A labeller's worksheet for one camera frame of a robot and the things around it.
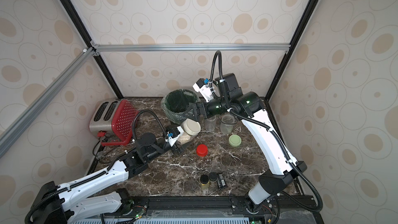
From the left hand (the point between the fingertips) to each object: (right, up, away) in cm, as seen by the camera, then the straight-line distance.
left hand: (190, 132), depth 69 cm
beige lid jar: (-2, -3, +1) cm, 4 cm away
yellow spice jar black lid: (+6, -24, +4) cm, 25 cm away
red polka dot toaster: (-44, +5, +17) cm, 47 cm away
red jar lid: (+5, -14, +23) cm, 28 cm away
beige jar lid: (+1, +3, -6) cm, 7 cm away
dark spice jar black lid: (+10, -22, +5) cm, 25 cm away
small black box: (+15, -27, +11) cm, 33 cm away
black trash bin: (-11, +2, +16) cm, 19 cm away
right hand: (+3, +10, -6) cm, 12 cm away
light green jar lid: (+25, -9, +26) cm, 37 cm away
